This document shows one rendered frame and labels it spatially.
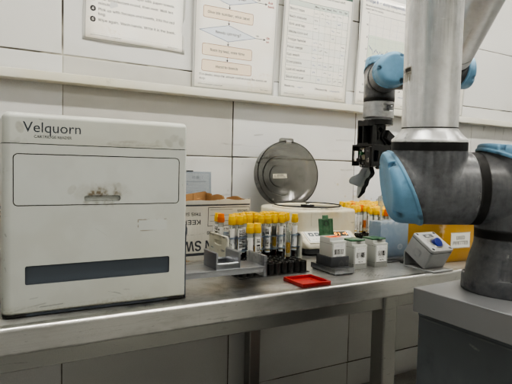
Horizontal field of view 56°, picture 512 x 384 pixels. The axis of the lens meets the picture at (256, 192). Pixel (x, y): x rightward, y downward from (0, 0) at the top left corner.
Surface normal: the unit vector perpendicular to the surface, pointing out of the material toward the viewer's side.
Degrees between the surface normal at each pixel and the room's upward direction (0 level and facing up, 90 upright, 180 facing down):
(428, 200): 108
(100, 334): 90
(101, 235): 90
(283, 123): 90
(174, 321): 90
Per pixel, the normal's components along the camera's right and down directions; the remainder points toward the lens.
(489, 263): -0.81, -0.29
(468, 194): -0.06, 0.18
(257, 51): 0.48, 0.11
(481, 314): -0.87, 0.00
